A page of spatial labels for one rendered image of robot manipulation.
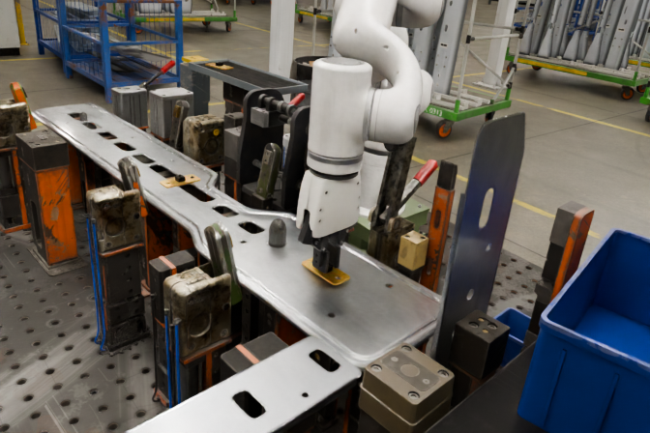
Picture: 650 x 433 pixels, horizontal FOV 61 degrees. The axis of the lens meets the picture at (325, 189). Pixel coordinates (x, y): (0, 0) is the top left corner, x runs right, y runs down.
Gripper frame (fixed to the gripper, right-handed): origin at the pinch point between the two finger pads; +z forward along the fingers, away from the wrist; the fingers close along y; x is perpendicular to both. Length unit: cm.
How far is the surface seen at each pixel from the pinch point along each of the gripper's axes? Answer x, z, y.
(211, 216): -28.0, 3.2, 4.0
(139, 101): -103, 1, -18
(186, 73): -95, -8, -30
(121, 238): -37.9, 7.9, 17.8
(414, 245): 9.2, -2.6, -10.8
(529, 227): -76, 103, -257
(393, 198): 1.5, -7.5, -13.6
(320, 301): 5.4, 3.3, 5.9
